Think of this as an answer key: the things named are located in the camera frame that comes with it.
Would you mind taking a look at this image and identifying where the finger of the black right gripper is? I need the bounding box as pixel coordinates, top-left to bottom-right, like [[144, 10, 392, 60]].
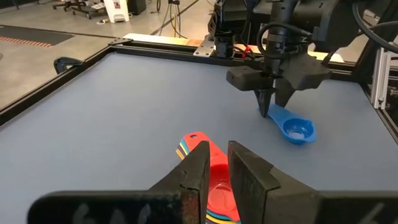
[[274, 78, 295, 108], [254, 87, 276, 119]]

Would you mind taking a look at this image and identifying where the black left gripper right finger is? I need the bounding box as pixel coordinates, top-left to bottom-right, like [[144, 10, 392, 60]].
[[228, 140, 398, 224]]

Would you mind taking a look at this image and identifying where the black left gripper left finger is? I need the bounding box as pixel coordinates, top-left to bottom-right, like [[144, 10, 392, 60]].
[[27, 140, 211, 224]]

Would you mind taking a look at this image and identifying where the red measuring cup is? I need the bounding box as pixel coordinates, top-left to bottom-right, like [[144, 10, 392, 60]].
[[182, 131, 242, 223]]

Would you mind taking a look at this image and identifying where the blue measuring cup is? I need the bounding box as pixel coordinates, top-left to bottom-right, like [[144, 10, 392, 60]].
[[257, 103, 318, 146]]

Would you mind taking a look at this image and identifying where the blue-grey table mat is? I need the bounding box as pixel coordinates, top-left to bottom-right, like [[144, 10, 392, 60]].
[[0, 52, 398, 224]]

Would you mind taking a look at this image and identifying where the black bin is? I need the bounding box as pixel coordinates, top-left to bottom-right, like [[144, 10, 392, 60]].
[[127, 0, 147, 16]]

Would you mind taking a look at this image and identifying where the white caution sign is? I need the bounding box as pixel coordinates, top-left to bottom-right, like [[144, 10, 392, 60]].
[[103, 0, 131, 24]]

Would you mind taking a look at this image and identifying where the black table clamp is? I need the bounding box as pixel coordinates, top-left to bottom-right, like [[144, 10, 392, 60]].
[[53, 56, 85, 76]]

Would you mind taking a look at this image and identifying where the wheeled cart base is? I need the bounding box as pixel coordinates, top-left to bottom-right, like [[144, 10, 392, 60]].
[[50, 0, 108, 21]]

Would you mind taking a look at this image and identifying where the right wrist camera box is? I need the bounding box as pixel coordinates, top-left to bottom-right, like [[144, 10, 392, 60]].
[[225, 65, 276, 92]]

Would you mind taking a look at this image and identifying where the red cable tie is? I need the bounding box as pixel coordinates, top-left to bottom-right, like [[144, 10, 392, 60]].
[[241, 45, 254, 60]]

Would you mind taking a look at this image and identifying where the black camera cable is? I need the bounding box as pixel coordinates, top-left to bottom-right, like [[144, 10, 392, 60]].
[[256, 21, 312, 60]]

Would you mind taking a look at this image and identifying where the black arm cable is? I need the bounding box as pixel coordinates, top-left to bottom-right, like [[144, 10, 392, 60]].
[[351, 0, 398, 54]]

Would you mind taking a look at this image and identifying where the aluminium frame post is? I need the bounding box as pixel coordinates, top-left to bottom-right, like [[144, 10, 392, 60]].
[[371, 46, 394, 111]]

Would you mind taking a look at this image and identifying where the metal bracket plate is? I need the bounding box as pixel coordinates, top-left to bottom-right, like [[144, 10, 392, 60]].
[[193, 34, 216, 58]]

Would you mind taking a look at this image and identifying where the yellow power cable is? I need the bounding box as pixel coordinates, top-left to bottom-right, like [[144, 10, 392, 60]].
[[169, 5, 182, 37]]

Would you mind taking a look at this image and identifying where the black table frame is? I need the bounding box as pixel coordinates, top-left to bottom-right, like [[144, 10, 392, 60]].
[[0, 37, 398, 146]]

